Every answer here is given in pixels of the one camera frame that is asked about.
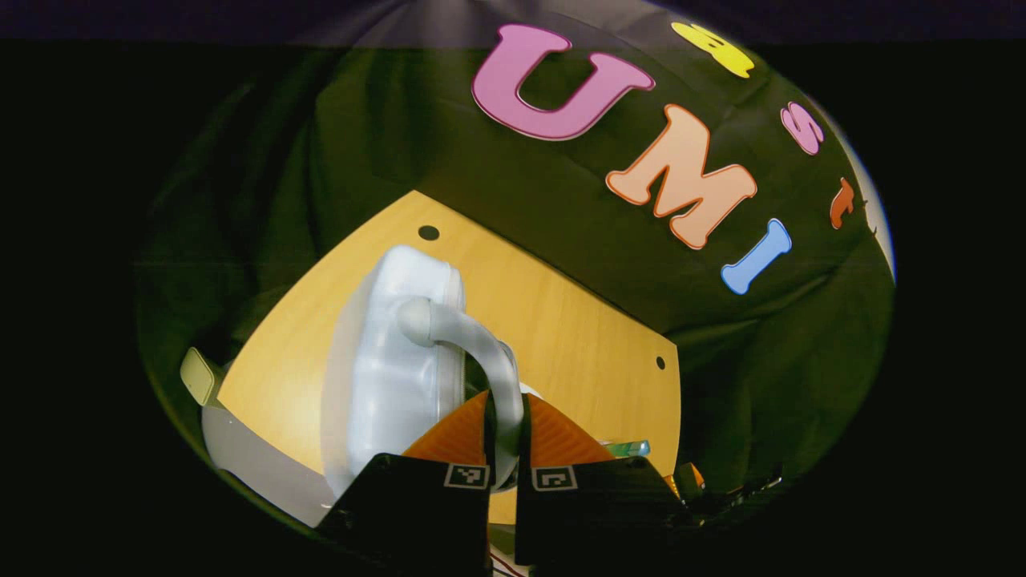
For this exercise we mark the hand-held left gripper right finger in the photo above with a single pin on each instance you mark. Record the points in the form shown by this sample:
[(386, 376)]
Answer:
[(593, 513)]

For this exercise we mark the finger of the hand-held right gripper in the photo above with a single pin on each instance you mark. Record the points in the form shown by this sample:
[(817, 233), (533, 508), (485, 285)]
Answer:
[(688, 479)]

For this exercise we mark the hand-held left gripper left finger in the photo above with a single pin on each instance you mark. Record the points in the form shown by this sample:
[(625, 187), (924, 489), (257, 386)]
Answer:
[(417, 513)]

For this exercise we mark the small metal clip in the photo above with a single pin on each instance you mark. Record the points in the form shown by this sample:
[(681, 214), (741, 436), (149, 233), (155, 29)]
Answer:
[(753, 485)]

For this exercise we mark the beige rectangular block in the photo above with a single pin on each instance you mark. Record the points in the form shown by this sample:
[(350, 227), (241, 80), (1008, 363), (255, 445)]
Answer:
[(200, 377)]

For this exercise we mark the black backdrop cloth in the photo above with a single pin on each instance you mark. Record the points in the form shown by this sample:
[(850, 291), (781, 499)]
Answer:
[(521, 184)]

